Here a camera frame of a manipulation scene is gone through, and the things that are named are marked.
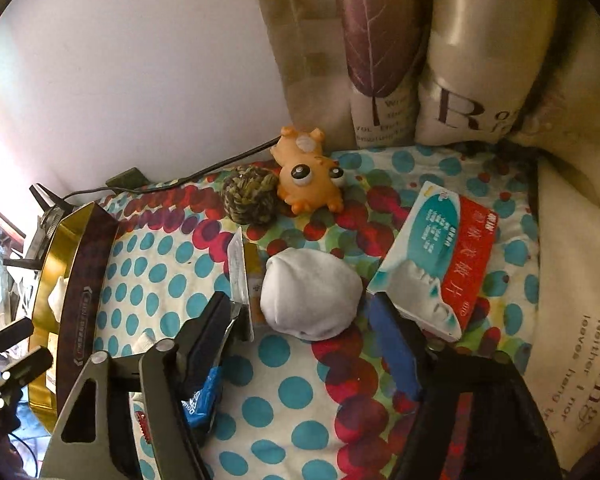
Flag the silver pill blister pack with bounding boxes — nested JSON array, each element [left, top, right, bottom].
[[227, 228, 266, 342]]

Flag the black blue protein bar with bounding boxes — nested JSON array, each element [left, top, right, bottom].
[[182, 366, 222, 446]]

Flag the gold metal tin tray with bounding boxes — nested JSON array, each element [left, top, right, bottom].
[[28, 203, 118, 432]]

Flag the black wifi router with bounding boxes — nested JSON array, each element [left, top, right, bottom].
[[2, 183, 76, 271]]

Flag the polka dot bed sheet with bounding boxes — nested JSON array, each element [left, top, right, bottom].
[[94, 145, 539, 479]]

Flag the green woven rope ball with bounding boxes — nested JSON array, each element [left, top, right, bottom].
[[221, 166, 278, 226]]

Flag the black power adapter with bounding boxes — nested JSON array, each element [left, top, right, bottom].
[[106, 167, 150, 190]]

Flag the red candy wrapper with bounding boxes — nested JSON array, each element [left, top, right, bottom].
[[133, 406, 152, 445]]

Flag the beige printed curtain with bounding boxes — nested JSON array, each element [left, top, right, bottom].
[[260, 0, 600, 479]]

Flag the white sock round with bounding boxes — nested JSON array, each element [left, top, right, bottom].
[[260, 248, 363, 341]]

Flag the orange rubber animal toy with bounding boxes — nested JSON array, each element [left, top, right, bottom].
[[271, 126, 346, 214]]

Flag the grey sock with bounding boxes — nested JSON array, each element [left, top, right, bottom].
[[132, 332, 156, 354]]

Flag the white sock front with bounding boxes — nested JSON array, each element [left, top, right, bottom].
[[47, 276, 69, 323]]

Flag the black power cable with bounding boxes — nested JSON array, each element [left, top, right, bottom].
[[61, 135, 282, 198]]

